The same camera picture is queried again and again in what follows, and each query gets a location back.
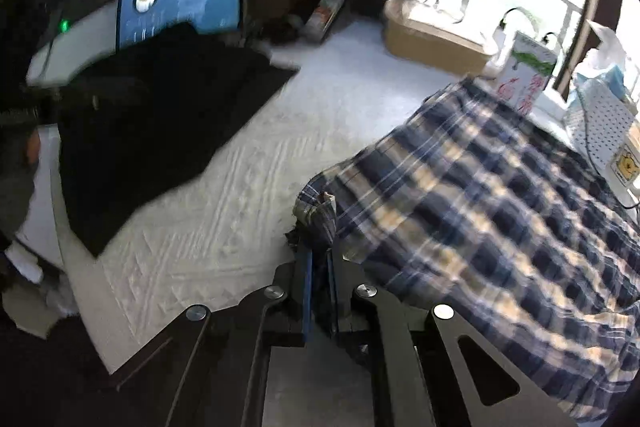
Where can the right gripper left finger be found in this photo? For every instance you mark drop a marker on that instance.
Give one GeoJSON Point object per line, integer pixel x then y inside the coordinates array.
{"type": "Point", "coordinates": [211, 368]}

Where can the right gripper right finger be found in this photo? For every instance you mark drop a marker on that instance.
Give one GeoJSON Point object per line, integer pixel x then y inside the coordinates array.
{"type": "Point", "coordinates": [429, 367]}

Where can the blue plaid pants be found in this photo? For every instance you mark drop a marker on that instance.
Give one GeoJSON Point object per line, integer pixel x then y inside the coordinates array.
{"type": "Point", "coordinates": [470, 204]}

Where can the black folded garment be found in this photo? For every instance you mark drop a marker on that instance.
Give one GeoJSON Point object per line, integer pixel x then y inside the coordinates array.
{"type": "Point", "coordinates": [154, 114]}

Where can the white bear mug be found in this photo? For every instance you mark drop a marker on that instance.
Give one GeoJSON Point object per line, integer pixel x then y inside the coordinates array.
{"type": "Point", "coordinates": [624, 170]}

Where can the white perforated plastic basket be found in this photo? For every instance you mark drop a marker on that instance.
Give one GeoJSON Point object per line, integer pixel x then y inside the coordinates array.
{"type": "Point", "coordinates": [597, 122]}

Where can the green white milk carton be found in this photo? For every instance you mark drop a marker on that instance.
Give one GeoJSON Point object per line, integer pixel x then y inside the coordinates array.
{"type": "Point", "coordinates": [526, 72]}

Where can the brown lidded food container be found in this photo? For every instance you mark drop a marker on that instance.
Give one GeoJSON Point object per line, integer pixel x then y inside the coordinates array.
{"type": "Point", "coordinates": [419, 33]}

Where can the white plastic bag in basket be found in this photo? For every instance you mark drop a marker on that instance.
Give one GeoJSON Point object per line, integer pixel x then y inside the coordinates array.
{"type": "Point", "coordinates": [607, 54]}

